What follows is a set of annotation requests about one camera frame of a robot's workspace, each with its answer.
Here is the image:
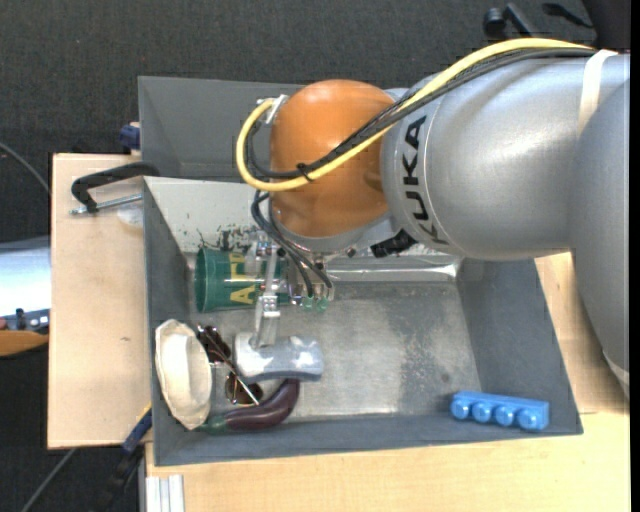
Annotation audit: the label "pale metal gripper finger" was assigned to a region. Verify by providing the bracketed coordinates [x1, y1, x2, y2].
[250, 295, 277, 347]
[259, 309, 283, 348]

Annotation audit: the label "pale grey curved block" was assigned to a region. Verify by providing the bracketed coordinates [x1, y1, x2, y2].
[233, 331, 326, 383]

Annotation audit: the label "green cup with yellow print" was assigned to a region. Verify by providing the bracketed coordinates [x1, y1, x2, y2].
[193, 246, 302, 314]

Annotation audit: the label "brown sunglasses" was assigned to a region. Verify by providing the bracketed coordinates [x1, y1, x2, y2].
[196, 324, 264, 407]

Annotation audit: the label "purple toy eggplant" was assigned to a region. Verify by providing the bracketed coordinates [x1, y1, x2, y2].
[199, 378, 301, 435]

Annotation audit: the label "grey metal bin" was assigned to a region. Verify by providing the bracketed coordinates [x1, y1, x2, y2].
[137, 75, 585, 467]

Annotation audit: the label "pale wood board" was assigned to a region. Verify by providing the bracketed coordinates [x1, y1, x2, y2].
[47, 152, 156, 450]

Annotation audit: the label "blue toy building brick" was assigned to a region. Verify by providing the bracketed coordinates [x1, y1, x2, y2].
[449, 389, 551, 433]

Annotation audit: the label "black cylinder on white bracket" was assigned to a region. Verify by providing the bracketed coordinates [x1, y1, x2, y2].
[368, 225, 420, 260]

